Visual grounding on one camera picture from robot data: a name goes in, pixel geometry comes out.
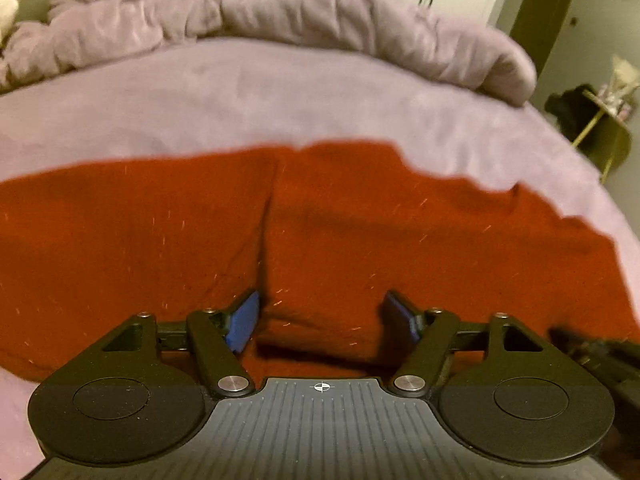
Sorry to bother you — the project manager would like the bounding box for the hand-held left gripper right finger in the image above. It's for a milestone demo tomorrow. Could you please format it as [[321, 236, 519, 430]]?
[[381, 289, 566, 399]]

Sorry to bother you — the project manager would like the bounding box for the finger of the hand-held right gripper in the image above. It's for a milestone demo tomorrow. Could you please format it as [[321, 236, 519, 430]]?
[[549, 328, 640, 378]]

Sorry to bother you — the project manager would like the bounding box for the dark door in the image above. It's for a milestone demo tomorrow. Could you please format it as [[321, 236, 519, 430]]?
[[509, 0, 582, 78]]

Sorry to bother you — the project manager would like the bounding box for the lilac bed sheet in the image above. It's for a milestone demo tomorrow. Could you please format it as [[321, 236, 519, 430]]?
[[0, 37, 640, 480]]

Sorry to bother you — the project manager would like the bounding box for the white plush toy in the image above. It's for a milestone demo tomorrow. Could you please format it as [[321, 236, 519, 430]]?
[[0, 0, 34, 45]]

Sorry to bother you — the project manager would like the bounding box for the white flower bouquet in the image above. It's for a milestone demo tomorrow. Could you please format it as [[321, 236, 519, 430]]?
[[611, 54, 640, 112]]

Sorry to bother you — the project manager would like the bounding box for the red knit garment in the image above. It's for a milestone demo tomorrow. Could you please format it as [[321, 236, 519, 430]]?
[[0, 140, 640, 385]]

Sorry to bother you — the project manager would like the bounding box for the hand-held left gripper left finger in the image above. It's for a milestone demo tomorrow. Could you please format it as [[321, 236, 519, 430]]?
[[70, 289, 262, 398]]

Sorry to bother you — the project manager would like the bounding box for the bunched purple duvet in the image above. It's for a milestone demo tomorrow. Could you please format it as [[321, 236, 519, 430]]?
[[0, 0, 538, 107]]

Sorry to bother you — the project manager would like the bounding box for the black cloth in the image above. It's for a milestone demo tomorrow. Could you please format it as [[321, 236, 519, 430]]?
[[544, 85, 602, 142]]

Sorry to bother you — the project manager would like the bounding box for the gold side table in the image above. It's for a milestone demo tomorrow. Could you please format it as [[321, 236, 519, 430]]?
[[571, 89, 634, 184]]

